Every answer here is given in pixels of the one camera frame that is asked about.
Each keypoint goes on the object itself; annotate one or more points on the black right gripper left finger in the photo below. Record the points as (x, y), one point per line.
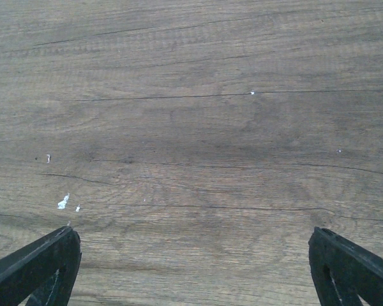
(42, 272)

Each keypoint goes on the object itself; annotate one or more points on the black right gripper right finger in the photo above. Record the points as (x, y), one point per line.
(343, 272)

